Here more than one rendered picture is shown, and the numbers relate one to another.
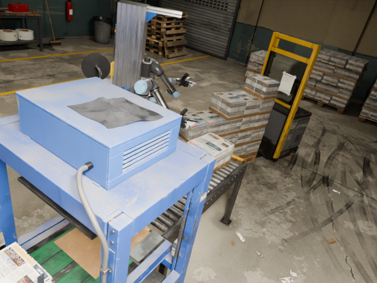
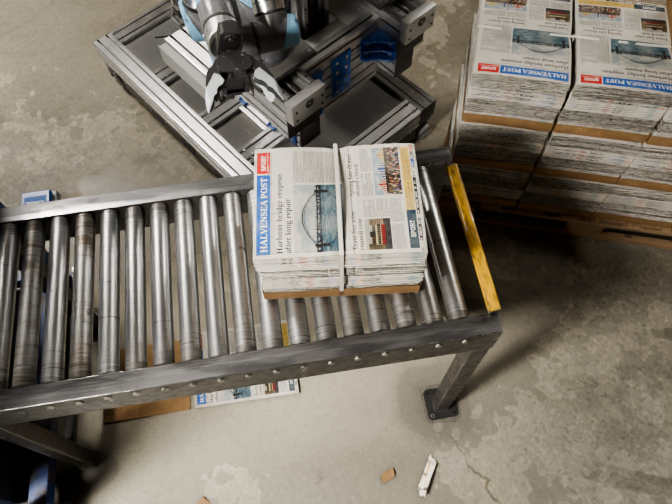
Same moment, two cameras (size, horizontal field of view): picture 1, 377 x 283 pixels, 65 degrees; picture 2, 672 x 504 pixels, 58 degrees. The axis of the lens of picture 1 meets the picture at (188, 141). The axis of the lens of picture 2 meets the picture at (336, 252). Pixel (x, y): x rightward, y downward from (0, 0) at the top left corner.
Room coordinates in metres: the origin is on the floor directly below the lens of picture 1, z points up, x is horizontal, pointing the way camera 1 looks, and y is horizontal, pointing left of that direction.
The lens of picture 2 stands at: (1.96, -0.78, 2.17)
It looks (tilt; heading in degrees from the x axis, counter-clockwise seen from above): 63 degrees down; 53
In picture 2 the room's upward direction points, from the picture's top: 1 degrees counter-clockwise
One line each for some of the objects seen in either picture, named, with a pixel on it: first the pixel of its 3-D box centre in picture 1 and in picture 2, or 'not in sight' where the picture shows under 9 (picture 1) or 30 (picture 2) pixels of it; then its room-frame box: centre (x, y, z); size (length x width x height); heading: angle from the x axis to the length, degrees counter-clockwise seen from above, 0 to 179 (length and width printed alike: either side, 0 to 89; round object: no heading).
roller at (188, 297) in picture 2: not in sight; (187, 278); (2.05, -0.04, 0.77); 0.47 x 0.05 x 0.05; 61
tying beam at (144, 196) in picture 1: (100, 150); not in sight; (1.22, 0.42, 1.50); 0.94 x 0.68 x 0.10; 61
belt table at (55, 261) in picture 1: (96, 252); not in sight; (1.22, 0.42, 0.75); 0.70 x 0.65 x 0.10; 151
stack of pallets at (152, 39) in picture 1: (164, 30); not in sight; (10.15, 1.52, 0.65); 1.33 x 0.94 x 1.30; 155
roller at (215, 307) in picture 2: not in sight; (213, 274); (2.11, -0.07, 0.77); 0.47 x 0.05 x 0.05; 61
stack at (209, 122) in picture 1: (211, 141); (618, 135); (3.58, -0.32, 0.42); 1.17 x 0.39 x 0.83; 132
